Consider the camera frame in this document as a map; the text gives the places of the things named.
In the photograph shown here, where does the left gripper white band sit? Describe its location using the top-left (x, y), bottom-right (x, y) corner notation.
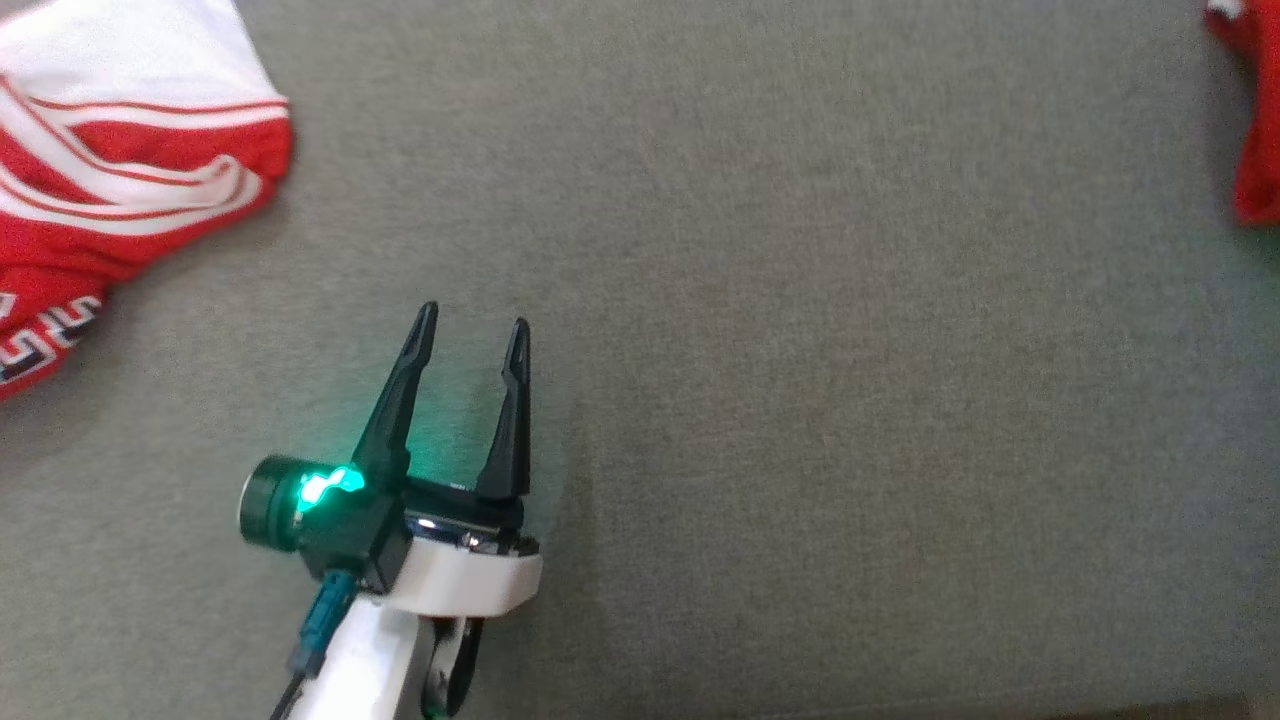
top-left (354, 302), bottom-right (544, 615)

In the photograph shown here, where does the red cloth garment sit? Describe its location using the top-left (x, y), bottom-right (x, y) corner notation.
top-left (1204, 0), bottom-right (1280, 227)

